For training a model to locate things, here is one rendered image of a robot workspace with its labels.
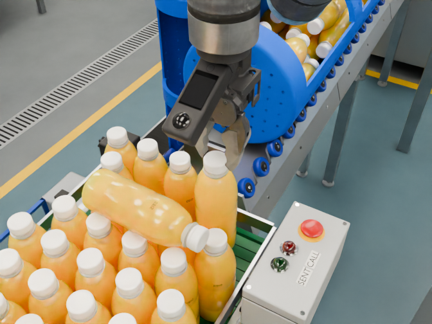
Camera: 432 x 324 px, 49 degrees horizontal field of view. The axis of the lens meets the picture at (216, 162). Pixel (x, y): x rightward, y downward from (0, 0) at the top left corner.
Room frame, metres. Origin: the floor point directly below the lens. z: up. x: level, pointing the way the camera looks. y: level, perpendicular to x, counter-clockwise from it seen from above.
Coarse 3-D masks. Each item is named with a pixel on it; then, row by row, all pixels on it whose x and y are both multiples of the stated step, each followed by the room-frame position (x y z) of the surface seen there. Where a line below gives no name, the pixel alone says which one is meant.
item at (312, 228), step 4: (304, 220) 0.50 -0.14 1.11; (308, 220) 0.50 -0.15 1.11; (312, 220) 0.50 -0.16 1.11; (316, 220) 0.50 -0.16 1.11; (304, 224) 0.49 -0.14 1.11; (308, 224) 0.49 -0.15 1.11; (312, 224) 0.49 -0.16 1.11; (316, 224) 0.49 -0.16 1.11; (320, 224) 0.49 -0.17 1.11; (304, 228) 0.48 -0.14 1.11; (308, 228) 0.48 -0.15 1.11; (312, 228) 0.48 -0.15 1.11; (316, 228) 0.48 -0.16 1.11; (320, 228) 0.48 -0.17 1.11; (304, 232) 0.47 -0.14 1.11; (308, 232) 0.47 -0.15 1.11; (312, 232) 0.47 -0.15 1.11; (316, 232) 0.47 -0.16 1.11; (320, 232) 0.47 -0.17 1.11; (308, 236) 0.47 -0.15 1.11; (312, 236) 0.47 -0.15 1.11; (316, 236) 0.47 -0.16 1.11
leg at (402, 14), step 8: (408, 0) 2.47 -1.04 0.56; (400, 8) 2.48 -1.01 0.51; (408, 8) 2.49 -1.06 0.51; (400, 16) 2.48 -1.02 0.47; (400, 24) 2.47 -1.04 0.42; (392, 32) 2.49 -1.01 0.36; (400, 32) 2.47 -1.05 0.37; (392, 40) 2.48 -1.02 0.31; (392, 48) 2.47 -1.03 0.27; (392, 56) 2.47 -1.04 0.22; (384, 64) 2.48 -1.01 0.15; (384, 72) 2.48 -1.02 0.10; (384, 80) 2.47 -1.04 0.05
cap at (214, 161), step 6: (216, 150) 0.56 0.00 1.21; (204, 156) 0.54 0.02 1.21; (210, 156) 0.54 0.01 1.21; (216, 156) 0.54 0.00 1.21; (222, 156) 0.54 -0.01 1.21; (204, 162) 0.53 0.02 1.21; (210, 162) 0.53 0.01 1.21; (216, 162) 0.53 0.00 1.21; (222, 162) 0.53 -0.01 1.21; (204, 168) 0.53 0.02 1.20; (210, 168) 0.52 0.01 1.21; (216, 168) 0.52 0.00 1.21; (222, 168) 0.52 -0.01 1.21; (216, 174) 0.52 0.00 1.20
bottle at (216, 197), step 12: (204, 180) 0.52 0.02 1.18; (216, 180) 0.52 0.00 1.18; (228, 180) 0.52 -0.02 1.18; (204, 192) 0.51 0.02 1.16; (216, 192) 0.51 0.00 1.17; (228, 192) 0.51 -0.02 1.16; (204, 204) 0.51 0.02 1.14; (216, 204) 0.50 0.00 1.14; (228, 204) 0.51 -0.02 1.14; (204, 216) 0.51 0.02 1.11; (216, 216) 0.50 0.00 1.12; (228, 216) 0.51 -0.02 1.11; (228, 228) 0.51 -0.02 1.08; (228, 240) 0.51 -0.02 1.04
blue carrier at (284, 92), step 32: (352, 0) 1.18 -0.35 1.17; (352, 32) 1.15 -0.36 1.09; (192, 64) 0.93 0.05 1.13; (256, 64) 0.85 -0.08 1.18; (288, 64) 0.84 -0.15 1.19; (320, 64) 0.96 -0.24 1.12; (288, 96) 0.82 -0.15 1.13; (224, 128) 0.89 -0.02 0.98; (256, 128) 0.85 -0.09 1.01; (288, 128) 0.82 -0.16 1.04
